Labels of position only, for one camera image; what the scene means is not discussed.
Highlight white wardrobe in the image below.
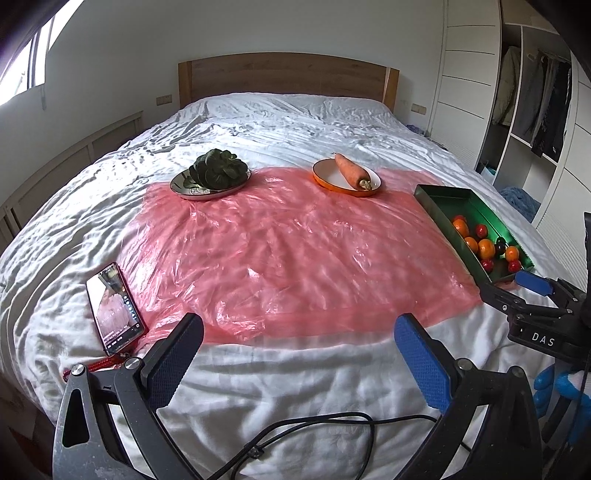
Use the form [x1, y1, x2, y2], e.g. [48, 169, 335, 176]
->
[427, 0, 591, 259]

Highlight blue fluffy cloth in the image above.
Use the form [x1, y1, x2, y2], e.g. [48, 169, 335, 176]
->
[499, 185, 541, 220]

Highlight pink plastic sheet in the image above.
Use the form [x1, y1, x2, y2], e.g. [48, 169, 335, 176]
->
[117, 166, 483, 344]

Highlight orange rimmed white plate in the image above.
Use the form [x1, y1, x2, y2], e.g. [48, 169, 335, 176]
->
[312, 158, 383, 198]

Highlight red phone strap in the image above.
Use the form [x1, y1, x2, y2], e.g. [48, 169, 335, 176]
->
[62, 353, 132, 377]

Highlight carrot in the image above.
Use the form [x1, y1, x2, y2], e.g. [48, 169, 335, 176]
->
[334, 152, 374, 191]

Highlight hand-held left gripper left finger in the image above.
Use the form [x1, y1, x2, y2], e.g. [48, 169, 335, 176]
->
[52, 312, 205, 480]

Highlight wooden headboard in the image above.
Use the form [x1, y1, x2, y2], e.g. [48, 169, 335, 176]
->
[178, 52, 400, 112]

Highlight window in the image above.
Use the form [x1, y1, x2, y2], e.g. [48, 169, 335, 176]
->
[0, 0, 84, 107]

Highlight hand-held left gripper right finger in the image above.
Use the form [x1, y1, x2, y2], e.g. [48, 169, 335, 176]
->
[393, 313, 543, 480]

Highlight smartphone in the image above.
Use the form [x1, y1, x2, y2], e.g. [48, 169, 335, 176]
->
[86, 262, 147, 357]

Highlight green metal tray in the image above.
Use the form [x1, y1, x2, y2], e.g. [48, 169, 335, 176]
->
[413, 184, 536, 284]

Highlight dark hanging clothes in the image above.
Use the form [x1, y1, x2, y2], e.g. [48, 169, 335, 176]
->
[531, 55, 573, 162]

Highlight grey hanging jacket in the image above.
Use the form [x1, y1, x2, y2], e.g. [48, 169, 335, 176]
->
[515, 53, 546, 141]

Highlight beige hanging jacket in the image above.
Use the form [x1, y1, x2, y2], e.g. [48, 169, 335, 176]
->
[492, 46, 520, 127]

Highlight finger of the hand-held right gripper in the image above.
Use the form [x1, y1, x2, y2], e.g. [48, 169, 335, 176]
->
[479, 282, 561, 326]
[514, 270, 591, 319]

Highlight person's right hand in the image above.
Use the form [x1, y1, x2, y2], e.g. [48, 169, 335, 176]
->
[533, 364, 591, 418]

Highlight black cable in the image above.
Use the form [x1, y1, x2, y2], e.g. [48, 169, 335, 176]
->
[217, 412, 476, 480]

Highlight dark green leafy vegetable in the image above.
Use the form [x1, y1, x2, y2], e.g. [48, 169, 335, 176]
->
[188, 149, 247, 190]

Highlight silver plate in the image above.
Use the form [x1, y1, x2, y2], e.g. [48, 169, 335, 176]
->
[169, 167, 252, 200]

